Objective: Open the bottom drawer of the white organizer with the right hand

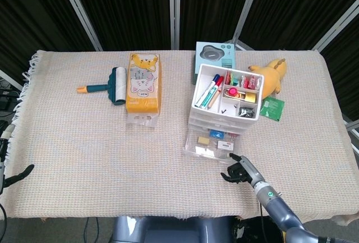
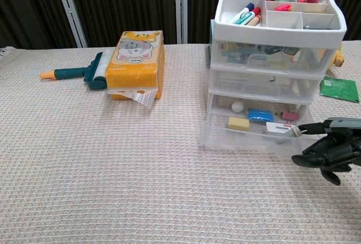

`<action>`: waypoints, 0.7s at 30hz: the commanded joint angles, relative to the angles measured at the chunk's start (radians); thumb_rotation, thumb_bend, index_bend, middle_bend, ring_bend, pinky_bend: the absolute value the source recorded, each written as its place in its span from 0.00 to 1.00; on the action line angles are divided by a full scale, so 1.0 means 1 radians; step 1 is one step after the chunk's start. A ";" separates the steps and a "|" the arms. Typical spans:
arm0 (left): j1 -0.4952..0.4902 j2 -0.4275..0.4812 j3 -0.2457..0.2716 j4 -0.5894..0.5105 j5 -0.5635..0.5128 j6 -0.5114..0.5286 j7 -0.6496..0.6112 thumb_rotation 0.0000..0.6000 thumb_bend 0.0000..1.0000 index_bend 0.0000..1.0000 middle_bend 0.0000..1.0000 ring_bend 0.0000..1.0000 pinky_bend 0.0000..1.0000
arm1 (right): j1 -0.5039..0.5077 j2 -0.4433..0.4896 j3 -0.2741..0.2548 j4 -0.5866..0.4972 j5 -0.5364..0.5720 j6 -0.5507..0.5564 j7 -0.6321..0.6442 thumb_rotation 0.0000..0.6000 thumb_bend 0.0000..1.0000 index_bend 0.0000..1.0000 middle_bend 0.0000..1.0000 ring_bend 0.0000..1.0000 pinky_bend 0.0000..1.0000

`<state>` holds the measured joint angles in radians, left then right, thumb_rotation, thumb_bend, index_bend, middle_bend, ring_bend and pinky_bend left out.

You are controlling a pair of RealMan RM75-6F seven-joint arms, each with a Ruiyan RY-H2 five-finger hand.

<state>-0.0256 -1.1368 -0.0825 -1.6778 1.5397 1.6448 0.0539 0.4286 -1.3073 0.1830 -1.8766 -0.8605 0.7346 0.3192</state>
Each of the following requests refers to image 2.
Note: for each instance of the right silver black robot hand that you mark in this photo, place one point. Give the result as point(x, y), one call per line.
point(338, 148)

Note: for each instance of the yellow eraser block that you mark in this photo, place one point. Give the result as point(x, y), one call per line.
point(238, 123)

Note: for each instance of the clear bottom drawer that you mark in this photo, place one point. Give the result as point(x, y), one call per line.
point(225, 142)

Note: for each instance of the clear drawer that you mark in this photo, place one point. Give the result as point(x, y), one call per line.
point(239, 86)
point(253, 61)
point(225, 142)

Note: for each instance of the white red staples box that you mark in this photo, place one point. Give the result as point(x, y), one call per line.
point(277, 129)

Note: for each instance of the blue sponge block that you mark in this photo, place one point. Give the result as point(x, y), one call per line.
point(260, 115)

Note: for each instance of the clear middle drawer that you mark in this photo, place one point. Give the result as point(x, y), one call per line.
point(239, 86)

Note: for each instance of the clear top drawer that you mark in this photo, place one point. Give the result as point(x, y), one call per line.
point(253, 61)

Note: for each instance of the light blue product box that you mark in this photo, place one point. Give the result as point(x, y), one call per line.
point(211, 44)

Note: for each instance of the pink binder clip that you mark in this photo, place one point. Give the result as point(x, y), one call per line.
point(290, 115)

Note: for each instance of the green sachet packet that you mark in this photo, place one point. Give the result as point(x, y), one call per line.
point(339, 87)

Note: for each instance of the yellow plush toy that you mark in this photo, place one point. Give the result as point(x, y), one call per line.
point(338, 58)

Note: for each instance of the white ball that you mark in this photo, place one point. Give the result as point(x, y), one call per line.
point(237, 107)

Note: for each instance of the pink round clip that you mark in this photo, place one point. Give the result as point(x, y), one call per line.
point(282, 8)

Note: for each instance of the wooden coloured pen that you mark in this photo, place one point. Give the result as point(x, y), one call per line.
point(256, 21)

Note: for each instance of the red cap green marker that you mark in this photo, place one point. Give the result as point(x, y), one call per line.
point(251, 17)

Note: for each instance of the blue cap whiteboard marker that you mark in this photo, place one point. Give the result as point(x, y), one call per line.
point(242, 13)

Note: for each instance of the beige woven tablecloth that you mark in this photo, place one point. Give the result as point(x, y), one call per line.
point(127, 170)

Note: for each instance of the orange cat print tissue pack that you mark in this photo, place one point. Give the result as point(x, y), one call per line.
point(132, 66)

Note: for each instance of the teal lint roller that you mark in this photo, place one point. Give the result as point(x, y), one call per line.
point(70, 72)

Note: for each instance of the white drawer organizer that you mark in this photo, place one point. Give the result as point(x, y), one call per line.
point(268, 34)

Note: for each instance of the aluminium screen frame post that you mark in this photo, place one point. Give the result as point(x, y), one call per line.
point(181, 10)
point(69, 10)

